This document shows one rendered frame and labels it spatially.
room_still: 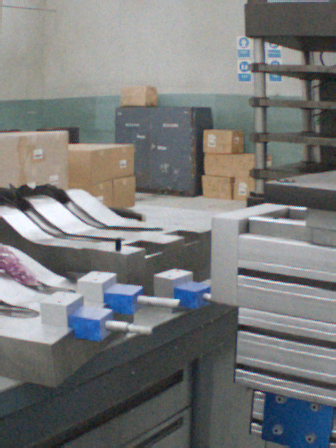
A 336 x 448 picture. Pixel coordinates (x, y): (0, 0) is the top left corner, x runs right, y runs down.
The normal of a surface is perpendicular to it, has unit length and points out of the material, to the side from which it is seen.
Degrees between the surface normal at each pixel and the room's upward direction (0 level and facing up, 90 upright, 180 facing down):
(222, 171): 81
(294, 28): 90
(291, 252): 90
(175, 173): 90
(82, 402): 90
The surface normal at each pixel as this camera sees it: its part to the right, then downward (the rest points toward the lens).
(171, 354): 0.82, 0.10
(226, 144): -0.64, 0.13
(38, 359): -0.30, 0.17
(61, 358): 0.95, 0.05
